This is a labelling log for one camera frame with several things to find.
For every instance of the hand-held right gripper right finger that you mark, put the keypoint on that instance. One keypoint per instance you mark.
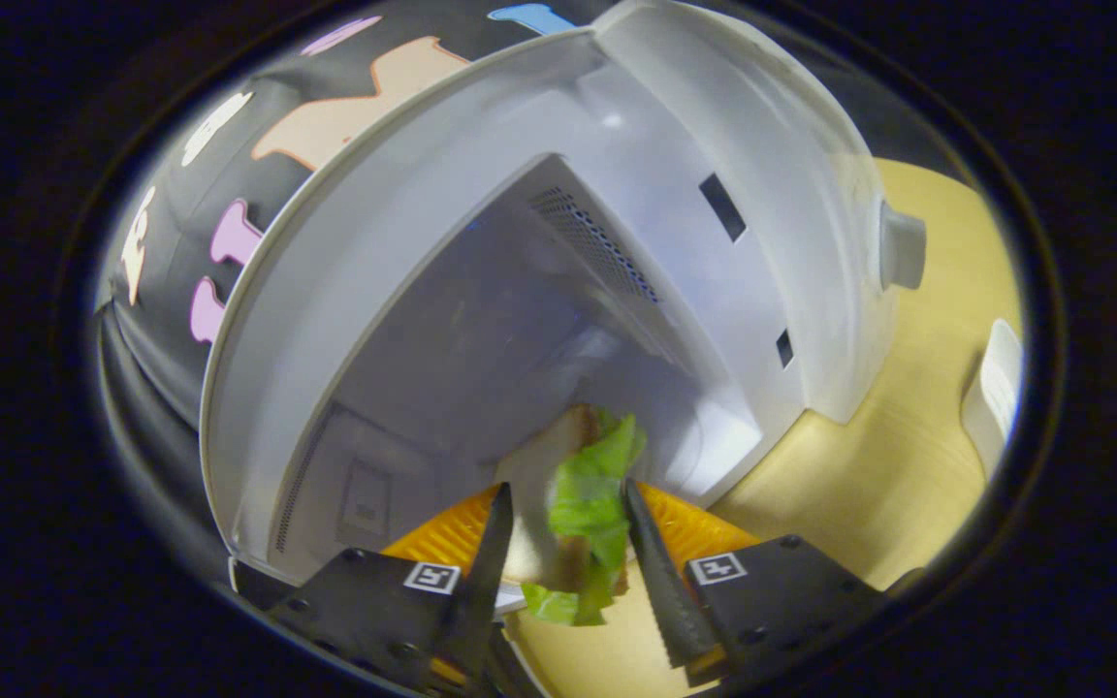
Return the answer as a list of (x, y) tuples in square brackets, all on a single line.
[(665, 591)]

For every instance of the sandwich with green lettuce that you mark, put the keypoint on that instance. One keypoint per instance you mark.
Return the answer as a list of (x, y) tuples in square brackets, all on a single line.
[(588, 504)]

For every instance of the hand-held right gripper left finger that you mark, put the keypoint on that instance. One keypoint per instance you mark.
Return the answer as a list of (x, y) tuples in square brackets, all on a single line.
[(476, 601)]

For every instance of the white ribbed tray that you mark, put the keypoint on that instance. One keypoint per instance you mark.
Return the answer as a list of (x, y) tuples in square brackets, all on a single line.
[(995, 388)]

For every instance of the white microwave oven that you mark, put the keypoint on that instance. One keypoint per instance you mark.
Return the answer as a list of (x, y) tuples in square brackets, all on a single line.
[(481, 320)]

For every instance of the black backdrop cloth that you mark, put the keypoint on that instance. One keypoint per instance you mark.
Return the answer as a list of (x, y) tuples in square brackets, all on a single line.
[(151, 359)]

